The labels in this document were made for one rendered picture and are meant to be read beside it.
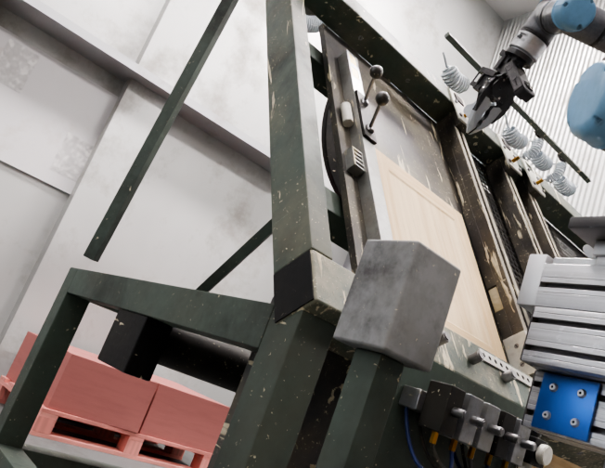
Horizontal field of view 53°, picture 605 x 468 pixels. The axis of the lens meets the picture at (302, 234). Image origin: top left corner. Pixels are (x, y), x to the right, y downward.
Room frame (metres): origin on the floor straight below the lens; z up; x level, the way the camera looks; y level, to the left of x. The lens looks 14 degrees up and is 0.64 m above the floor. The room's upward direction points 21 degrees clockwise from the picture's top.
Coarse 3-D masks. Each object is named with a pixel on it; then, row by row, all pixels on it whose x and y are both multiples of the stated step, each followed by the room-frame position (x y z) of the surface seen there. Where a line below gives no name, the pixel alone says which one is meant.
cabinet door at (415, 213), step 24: (384, 168) 1.58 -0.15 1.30; (384, 192) 1.51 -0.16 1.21; (408, 192) 1.63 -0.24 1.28; (432, 192) 1.75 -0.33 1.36; (408, 216) 1.56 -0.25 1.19; (432, 216) 1.67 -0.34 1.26; (456, 216) 1.79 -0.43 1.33; (432, 240) 1.60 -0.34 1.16; (456, 240) 1.72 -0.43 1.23; (456, 264) 1.64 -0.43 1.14; (456, 288) 1.57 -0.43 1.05; (480, 288) 1.68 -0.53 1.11; (456, 312) 1.51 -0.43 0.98; (480, 312) 1.61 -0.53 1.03; (480, 336) 1.55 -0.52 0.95; (504, 360) 1.58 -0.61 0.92
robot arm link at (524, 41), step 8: (520, 32) 1.20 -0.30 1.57; (528, 32) 1.19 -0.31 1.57; (512, 40) 1.22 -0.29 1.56; (520, 40) 1.20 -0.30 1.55; (528, 40) 1.19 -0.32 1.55; (536, 40) 1.18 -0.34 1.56; (520, 48) 1.20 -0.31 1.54; (528, 48) 1.19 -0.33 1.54; (536, 48) 1.19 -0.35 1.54; (544, 48) 1.20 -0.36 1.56; (536, 56) 1.21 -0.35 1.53
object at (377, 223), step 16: (352, 64) 1.69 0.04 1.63; (352, 80) 1.63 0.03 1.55; (352, 96) 1.61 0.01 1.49; (352, 112) 1.58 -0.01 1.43; (352, 128) 1.56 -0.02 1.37; (352, 144) 1.54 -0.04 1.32; (368, 144) 1.52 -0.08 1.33; (368, 160) 1.48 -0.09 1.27; (368, 176) 1.44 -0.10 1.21; (368, 192) 1.43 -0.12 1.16; (368, 208) 1.41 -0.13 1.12; (384, 208) 1.42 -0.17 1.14; (368, 224) 1.39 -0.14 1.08; (384, 224) 1.39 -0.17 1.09
